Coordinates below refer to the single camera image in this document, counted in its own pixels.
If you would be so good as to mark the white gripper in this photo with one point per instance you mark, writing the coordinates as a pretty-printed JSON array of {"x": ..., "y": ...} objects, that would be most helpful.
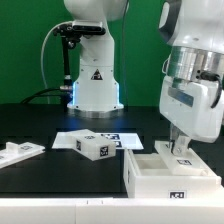
[{"x": 191, "y": 114}]

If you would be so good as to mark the white cabinet door panel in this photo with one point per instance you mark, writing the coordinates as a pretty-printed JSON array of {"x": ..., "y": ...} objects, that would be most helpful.
[{"x": 188, "y": 164}]

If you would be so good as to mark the white cabinet body box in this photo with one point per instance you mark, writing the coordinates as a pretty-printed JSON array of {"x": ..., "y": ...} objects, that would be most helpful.
[{"x": 147, "y": 176}]

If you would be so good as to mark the white cabinet top panel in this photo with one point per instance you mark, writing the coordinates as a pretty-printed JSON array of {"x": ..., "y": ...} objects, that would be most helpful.
[{"x": 14, "y": 153}]

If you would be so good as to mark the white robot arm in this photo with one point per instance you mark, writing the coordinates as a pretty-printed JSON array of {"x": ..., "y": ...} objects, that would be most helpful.
[{"x": 194, "y": 29}]

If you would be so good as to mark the small white cabinet block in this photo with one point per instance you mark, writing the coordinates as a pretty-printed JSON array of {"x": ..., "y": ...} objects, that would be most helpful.
[{"x": 92, "y": 145}]

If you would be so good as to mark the white marker base sheet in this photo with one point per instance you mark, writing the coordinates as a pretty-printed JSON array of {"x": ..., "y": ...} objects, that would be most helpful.
[{"x": 120, "y": 140}]

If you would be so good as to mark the white L-shaped fence wall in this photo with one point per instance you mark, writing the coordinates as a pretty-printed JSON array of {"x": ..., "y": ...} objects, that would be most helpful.
[{"x": 27, "y": 197}]

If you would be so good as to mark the black camera on stand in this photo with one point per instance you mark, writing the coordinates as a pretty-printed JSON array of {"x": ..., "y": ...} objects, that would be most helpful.
[{"x": 71, "y": 33}]

